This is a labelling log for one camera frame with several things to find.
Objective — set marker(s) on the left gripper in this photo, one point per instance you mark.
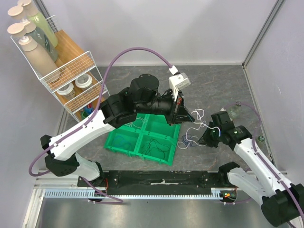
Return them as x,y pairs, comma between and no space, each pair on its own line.
179,113

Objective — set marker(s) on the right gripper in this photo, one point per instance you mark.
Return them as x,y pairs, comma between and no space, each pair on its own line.
212,137

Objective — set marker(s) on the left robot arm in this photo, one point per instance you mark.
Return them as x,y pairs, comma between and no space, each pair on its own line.
141,97

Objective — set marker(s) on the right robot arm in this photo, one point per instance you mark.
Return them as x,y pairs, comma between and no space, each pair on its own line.
279,199

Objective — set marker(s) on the glass bottle green cap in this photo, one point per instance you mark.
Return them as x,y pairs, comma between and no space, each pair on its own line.
234,111
261,138

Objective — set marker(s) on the green compartment tray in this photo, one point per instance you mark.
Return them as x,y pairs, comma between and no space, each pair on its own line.
149,137

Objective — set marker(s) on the paper cup with lid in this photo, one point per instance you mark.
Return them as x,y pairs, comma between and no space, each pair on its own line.
84,82
67,91

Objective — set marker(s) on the wooden shelf board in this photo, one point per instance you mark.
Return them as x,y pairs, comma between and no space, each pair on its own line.
76,62

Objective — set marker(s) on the beige pump bottle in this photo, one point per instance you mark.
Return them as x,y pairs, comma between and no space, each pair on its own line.
39,59

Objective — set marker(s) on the dark green pump bottle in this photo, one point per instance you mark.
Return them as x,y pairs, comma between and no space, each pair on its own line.
42,40

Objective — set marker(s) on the light green bottle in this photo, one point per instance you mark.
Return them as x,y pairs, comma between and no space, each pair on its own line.
27,14

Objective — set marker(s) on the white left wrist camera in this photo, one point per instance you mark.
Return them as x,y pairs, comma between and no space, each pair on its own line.
177,81

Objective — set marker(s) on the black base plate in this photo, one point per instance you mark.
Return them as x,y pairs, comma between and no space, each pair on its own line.
115,179

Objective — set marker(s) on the white wire shelf rack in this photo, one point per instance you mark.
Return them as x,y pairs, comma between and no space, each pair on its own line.
87,109

